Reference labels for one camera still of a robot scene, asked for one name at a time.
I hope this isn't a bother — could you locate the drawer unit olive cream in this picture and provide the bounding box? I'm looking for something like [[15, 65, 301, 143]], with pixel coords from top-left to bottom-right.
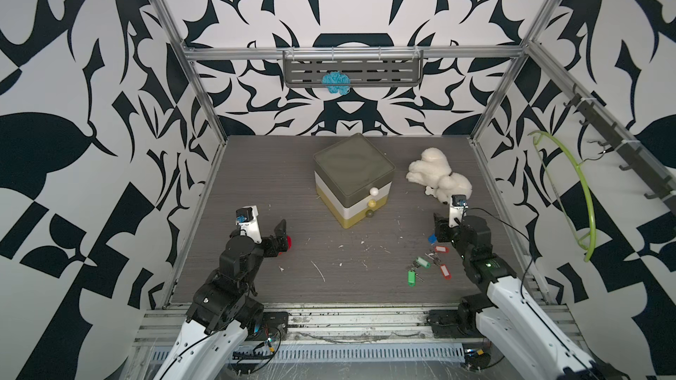
[[313, 134, 395, 229]]

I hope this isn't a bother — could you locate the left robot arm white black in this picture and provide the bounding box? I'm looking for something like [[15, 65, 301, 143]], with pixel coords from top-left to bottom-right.
[[154, 216, 292, 379]]

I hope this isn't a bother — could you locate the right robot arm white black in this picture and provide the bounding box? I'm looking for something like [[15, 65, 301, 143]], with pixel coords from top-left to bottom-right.
[[434, 214, 627, 379]]

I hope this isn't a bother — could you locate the white plush polar bear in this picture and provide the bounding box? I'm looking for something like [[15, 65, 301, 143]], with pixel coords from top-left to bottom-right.
[[406, 148, 473, 205]]

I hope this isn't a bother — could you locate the green clothes hanger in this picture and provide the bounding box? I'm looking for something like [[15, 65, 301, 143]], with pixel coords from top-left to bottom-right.
[[528, 130, 599, 263]]

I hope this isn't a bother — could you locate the teal crumpled scrunchie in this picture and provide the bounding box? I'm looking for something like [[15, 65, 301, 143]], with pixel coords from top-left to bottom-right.
[[321, 71, 351, 96]]

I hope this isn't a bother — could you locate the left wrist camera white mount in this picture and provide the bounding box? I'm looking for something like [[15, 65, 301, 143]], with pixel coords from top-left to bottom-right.
[[236, 205, 262, 244]]

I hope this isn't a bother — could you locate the white slotted cable duct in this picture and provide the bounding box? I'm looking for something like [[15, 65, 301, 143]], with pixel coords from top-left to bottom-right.
[[231, 343, 465, 363]]

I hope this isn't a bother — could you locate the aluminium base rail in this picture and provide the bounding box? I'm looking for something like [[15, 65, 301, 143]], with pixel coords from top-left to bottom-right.
[[132, 304, 584, 347]]

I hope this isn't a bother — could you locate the dark wall hook rail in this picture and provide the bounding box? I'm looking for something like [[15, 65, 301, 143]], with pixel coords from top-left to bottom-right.
[[563, 84, 675, 213]]

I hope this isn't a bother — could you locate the grey slotted wall shelf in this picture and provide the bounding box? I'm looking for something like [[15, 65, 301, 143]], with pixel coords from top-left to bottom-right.
[[282, 49, 424, 88]]

